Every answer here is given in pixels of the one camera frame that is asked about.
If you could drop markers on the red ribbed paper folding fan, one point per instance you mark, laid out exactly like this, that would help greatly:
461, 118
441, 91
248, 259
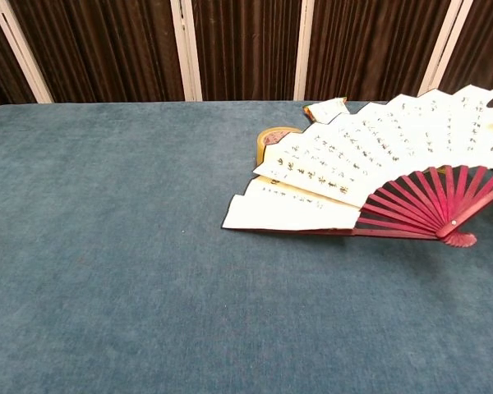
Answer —
353, 164

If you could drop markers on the green white snack packet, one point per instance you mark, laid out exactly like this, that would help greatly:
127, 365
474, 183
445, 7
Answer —
324, 111

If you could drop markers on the yellow packing tape roll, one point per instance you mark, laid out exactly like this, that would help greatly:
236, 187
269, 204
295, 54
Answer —
263, 152

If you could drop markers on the blue felt table cover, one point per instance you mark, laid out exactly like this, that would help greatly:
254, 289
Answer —
148, 246

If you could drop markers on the white screen frame post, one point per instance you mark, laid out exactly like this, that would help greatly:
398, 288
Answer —
440, 49
185, 49
304, 49
21, 49

